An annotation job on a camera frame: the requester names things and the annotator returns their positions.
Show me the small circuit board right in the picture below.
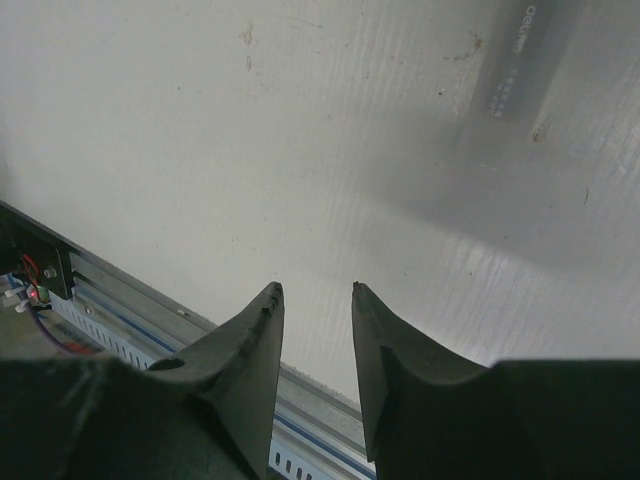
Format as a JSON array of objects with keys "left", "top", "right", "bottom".
[{"left": 1, "top": 277, "right": 52, "bottom": 313}]

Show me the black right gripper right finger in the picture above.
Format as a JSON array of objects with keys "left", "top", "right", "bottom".
[{"left": 352, "top": 283, "right": 639, "bottom": 479}]

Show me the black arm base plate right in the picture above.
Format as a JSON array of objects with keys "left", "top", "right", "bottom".
[{"left": 1, "top": 201, "right": 80, "bottom": 300}]

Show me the aluminium table edge rail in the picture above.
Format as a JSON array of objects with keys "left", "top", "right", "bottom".
[{"left": 70, "top": 253, "right": 366, "bottom": 464}]

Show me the white slotted cable duct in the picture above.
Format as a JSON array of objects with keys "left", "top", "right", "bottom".
[{"left": 51, "top": 294, "right": 376, "bottom": 479}]

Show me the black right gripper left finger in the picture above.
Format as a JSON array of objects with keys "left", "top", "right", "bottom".
[{"left": 1, "top": 282, "right": 284, "bottom": 479}]

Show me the orange capped grey highlighter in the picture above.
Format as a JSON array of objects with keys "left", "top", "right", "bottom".
[{"left": 474, "top": 1, "right": 580, "bottom": 122}]

